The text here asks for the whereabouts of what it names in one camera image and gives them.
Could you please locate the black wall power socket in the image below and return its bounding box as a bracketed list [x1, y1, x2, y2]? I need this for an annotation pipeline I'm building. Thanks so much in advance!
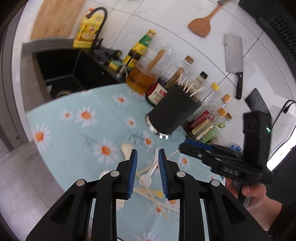
[245, 88, 271, 115]

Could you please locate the daisy print blue tablecloth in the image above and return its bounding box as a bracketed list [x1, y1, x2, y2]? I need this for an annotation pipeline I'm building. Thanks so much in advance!
[27, 84, 219, 240]

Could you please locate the wooden spatula on wall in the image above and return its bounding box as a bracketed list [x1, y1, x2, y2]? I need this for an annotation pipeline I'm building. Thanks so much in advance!
[188, 4, 224, 37]

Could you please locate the black power cable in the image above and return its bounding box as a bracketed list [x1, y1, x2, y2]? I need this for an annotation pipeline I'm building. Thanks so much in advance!
[267, 99, 296, 163]

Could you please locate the person's right hand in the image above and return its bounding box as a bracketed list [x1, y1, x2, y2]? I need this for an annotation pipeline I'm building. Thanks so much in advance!
[225, 178, 283, 232]

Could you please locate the yellow handled small utensil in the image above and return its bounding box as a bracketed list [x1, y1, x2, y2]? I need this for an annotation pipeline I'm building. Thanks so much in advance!
[134, 188, 165, 199]

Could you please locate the black kitchen sink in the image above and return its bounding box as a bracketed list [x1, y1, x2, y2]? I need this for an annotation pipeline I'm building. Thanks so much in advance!
[20, 39, 125, 111]

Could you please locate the clear bottle yellow cap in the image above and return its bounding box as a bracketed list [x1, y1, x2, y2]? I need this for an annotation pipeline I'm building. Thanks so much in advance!
[196, 83, 219, 105]

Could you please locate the small white ceramic spoon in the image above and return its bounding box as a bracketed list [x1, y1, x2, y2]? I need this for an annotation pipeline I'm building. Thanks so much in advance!
[139, 160, 158, 188]

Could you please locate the steel cleaver black handle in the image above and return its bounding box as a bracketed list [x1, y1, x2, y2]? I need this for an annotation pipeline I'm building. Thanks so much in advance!
[224, 34, 243, 100]

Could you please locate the black sink faucet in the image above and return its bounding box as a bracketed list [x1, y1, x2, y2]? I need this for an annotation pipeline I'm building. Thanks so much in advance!
[86, 6, 108, 52]

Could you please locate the red label sauce bottle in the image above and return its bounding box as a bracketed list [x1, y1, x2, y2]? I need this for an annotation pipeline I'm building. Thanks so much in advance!
[185, 94, 231, 133]

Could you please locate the dark soy sauce bottle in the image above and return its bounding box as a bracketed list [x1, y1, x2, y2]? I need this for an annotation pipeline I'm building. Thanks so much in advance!
[145, 76, 168, 106]

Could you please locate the black cylindrical utensil holder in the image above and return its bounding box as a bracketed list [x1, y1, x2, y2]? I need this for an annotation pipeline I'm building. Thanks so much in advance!
[145, 84, 201, 140]

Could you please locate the green yellow label bottle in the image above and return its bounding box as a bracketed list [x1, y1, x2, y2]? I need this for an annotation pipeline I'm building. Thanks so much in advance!
[123, 29, 156, 72]

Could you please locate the green label sauce bottle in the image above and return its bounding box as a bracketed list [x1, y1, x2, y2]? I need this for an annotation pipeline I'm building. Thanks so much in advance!
[199, 113, 232, 144]

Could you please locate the wooden cutting board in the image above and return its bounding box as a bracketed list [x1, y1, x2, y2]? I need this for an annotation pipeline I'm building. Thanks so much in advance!
[30, 0, 85, 40]

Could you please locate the blue white plastic bag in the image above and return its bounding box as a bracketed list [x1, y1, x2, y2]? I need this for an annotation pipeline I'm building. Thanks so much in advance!
[230, 143, 243, 152]

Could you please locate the clear jar gold cap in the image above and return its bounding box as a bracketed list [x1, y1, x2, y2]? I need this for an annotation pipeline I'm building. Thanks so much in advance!
[164, 55, 194, 89]

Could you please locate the large amber oil bottle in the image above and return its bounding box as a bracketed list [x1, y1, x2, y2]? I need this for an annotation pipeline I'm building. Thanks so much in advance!
[126, 39, 171, 94]

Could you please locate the yellow dish soap bottle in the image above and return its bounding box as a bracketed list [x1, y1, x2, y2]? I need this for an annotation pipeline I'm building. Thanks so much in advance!
[72, 14, 103, 49]

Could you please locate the wooden chopstick lower right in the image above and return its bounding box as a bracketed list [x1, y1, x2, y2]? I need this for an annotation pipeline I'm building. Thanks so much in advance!
[133, 189, 180, 220]

